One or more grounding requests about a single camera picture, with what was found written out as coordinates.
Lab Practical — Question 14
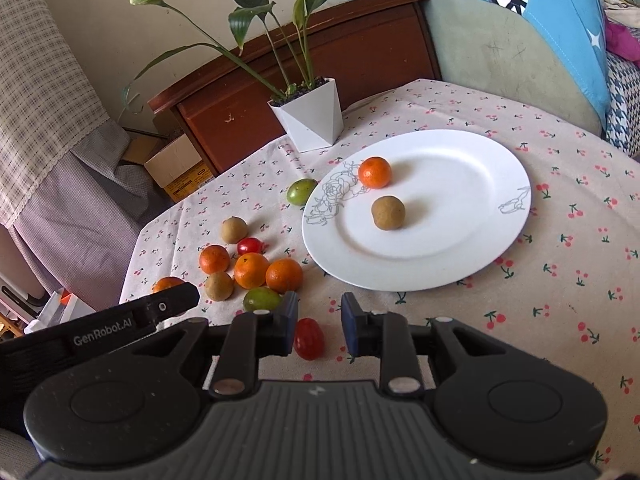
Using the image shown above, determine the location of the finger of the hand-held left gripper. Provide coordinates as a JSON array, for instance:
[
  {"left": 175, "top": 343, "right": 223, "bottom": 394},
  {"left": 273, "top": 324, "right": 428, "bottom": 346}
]
[{"left": 142, "top": 282, "right": 199, "bottom": 333}]

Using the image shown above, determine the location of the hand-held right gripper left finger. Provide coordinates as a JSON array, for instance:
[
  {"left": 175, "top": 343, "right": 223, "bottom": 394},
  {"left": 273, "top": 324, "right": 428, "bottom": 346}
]
[{"left": 169, "top": 292, "right": 300, "bottom": 401}]

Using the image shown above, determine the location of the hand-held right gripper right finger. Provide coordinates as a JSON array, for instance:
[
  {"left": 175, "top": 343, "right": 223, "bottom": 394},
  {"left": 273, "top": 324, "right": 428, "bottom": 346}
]
[{"left": 341, "top": 293, "right": 481, "bottom": 396}]

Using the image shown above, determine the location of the brown round fruit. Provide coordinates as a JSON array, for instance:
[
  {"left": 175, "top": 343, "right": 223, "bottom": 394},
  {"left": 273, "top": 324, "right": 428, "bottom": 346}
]
[
  {"left": 204, "top": 271, "right": 235, "bottom": 302},
  {"left": 221, "top": 216, "right": 249, "bottom": 245},
  {"left": 371, "top": 196, "right": 406, "bottom": 231}
]

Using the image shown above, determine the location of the white plate with line drawing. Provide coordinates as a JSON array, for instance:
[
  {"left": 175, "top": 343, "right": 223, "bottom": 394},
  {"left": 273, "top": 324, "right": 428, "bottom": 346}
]
[{"left": 301, "top": 130, "right": 532, "bottom": 292}]

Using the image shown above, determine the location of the white orange small object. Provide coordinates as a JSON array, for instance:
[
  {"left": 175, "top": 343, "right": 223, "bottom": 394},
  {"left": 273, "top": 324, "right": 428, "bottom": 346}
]
[{"left": 37, "top": 287, "right": 96, "bottom": 328}]

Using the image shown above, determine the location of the lilac checked fabric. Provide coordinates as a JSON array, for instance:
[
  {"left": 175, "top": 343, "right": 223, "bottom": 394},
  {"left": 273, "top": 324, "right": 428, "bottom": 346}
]
[{"left": 12, "top": 120, "right": 173, "bottom": 311}]

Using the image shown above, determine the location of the open cardboard box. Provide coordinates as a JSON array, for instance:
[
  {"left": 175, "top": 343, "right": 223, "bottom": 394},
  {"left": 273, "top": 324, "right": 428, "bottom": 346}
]
[{"left": 142, "top": 132, "right": 216, "bottom": 203}]

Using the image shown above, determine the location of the brown cardboard box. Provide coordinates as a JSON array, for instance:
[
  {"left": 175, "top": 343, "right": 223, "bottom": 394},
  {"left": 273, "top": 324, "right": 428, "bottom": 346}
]
[{"left": 120, "top": 135, "right": 166, "bottom": 166}]

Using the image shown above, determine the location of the green plant in white pot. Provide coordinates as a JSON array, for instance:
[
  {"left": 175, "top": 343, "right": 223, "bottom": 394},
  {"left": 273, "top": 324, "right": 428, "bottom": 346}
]
[{"left": 120, "top": 0, "right": 365, "bottom": 153}]

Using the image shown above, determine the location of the cherry print tablecloth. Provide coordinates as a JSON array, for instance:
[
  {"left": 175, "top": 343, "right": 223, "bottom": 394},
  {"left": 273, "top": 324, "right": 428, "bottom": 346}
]
[{"left": 117, "top": 77, "right": 640, "bottom": 480}]

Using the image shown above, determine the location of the beige checked cloth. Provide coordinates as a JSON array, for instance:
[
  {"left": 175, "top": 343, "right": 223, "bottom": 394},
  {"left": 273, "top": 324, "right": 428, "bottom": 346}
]
[{"left": 0, "top": 0, "right": 113, "bottom": 231}]

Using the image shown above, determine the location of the brown wooden cabinet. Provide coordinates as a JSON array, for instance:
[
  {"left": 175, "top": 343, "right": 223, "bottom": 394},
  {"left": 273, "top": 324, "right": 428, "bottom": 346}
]
[{"left": 147, "top": 0, "right": 443, "bottom": 177}]

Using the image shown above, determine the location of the pale green cushion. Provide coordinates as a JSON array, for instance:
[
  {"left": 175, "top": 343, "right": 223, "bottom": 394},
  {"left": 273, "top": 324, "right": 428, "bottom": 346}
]
[{"left": 425, "top": 0, "right": 608, "bottom": 136}]

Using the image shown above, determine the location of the houndstooth fabric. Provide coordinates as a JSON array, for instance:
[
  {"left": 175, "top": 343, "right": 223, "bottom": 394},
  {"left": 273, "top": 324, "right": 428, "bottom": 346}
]
[{"left": 602, "top": 52, "right": 640, "bottom": 161}]

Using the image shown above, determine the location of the blue printed pillow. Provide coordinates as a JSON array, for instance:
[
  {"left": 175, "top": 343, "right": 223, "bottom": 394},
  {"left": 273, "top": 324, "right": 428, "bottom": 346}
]
[{"left": 345, "top": 0, "right": 613, "bottom": 133}]

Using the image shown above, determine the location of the pink cloth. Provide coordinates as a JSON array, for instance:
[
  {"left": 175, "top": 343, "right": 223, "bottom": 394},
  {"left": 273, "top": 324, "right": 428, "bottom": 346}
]
[{"left": 605, "top": 15, "right": 640, "bottom": 66}]

